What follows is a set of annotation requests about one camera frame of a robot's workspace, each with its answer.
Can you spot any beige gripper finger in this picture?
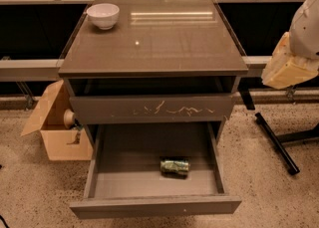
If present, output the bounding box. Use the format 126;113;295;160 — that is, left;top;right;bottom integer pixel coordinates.
261;32;318;90

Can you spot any green soda can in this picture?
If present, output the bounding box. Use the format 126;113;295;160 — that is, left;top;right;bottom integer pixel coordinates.
159;159;190;176

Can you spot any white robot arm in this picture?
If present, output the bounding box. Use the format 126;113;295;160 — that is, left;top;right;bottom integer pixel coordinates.
261;0;319;90

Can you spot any grey drawer cabinet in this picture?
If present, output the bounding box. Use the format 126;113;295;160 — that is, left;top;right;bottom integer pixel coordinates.
59;0;247;139

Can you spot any open grey middle drawer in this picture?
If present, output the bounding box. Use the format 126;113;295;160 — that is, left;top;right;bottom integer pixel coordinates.
70;122;241;219

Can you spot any closed grey top drawer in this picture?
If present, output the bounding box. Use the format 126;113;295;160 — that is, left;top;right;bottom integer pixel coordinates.
70;95;233;124

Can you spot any black stand base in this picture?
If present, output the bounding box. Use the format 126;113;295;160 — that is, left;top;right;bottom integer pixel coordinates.
239;87;319;175

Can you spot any white ceramic bowl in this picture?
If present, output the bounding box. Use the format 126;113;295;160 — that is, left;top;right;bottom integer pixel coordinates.
86;3;120;30

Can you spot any beige round object in box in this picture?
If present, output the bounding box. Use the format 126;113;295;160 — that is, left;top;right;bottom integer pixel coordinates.
63;110;75;128

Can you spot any cardboard box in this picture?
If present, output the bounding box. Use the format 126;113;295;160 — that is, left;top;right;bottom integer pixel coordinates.
21;80;93;161

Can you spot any metal railing frame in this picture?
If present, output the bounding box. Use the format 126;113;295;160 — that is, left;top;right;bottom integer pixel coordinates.
0;0;319;111

